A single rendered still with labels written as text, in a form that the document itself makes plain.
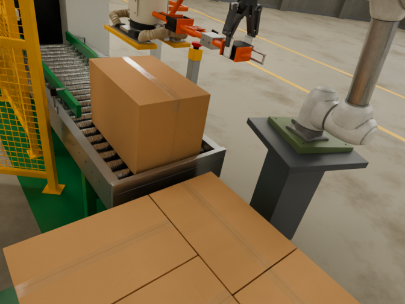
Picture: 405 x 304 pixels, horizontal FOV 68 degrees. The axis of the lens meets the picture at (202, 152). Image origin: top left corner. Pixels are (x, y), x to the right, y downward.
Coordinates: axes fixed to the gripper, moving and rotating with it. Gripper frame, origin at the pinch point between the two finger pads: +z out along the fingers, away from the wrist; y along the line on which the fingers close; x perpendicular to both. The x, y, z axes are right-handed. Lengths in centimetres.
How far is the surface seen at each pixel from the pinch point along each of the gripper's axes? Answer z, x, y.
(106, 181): 69, -29, 37
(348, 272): 127, 58, -85
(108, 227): 73, -6, 46
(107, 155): 73, -53, 25
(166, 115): 39.8, -28.6, 6.9
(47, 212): 127, -80, 53
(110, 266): 73, 11, 53
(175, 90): 32.3, -37.2, -3.0
